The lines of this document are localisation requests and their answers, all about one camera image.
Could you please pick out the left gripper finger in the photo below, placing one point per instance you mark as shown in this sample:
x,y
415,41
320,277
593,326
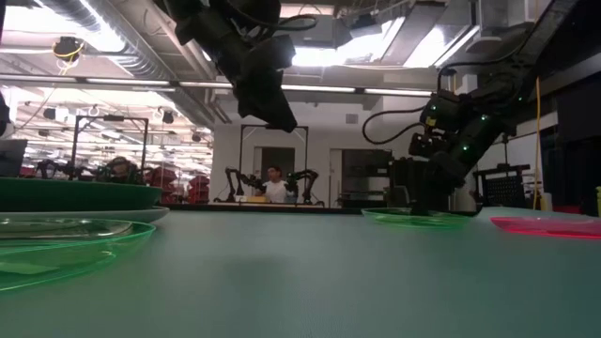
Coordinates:
x,y
277,103
256,105

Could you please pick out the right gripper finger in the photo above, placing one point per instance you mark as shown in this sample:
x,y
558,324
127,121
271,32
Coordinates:
x,y
434,197
407,185

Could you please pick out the small translucent green plate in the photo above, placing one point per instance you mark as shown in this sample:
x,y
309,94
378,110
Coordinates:
x,y
70,263
399,219

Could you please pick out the small translucent pink plate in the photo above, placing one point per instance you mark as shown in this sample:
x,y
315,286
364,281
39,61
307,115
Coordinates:
x,y
554,227

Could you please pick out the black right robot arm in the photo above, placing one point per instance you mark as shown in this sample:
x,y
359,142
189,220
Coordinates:
x,y
544,33

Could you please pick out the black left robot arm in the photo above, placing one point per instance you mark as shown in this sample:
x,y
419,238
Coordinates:
x,y
211,28

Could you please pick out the black cabinet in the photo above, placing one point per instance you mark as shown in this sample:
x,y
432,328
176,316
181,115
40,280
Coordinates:
x,y
366,178

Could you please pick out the ceiling light strip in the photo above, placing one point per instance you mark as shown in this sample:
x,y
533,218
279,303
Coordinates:
x,y
319,87
94,81
399,92

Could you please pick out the black perforated rack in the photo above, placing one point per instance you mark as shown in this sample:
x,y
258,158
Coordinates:
x,y
504,188

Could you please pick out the person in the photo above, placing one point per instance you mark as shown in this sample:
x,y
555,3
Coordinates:
x,y
276,190

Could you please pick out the yellow box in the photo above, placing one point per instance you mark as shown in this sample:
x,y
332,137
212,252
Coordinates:
x,y
257,199

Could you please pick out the red storage bin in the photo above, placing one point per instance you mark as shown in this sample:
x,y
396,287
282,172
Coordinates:
x,y
199,188
162,180

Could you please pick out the bright ceiling light panel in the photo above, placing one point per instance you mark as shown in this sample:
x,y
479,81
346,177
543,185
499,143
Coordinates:
x,y
366,49

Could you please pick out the dark partition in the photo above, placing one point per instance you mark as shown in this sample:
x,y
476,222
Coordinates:
x,y
573,164

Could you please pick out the green table mat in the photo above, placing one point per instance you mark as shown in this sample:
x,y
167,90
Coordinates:
x,y
300,281

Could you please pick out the large grey plate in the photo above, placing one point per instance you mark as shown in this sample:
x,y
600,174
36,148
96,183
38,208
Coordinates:
x,y
141,215

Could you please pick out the large dark green plate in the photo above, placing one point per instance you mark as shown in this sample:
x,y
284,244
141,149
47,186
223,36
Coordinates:
x,y
70,195

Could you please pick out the dark monitor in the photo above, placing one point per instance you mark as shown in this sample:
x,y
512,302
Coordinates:
x,y
11,157

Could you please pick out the black metal rig frame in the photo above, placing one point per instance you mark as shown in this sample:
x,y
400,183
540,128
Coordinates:
x,y
110,117
273,127

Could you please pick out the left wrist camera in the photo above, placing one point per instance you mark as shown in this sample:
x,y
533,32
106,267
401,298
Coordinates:
x,y
277,51

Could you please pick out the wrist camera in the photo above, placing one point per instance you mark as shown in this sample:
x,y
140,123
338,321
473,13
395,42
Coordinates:
x,y
277,51
441,112

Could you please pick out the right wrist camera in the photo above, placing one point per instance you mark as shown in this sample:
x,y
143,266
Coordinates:
x,y
441,112

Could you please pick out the black table frame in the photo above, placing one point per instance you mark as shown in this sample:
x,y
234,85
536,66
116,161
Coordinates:
x,y
282,206

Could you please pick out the silver ventilation duct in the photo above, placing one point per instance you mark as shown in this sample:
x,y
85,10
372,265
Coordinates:
x,y
141,66

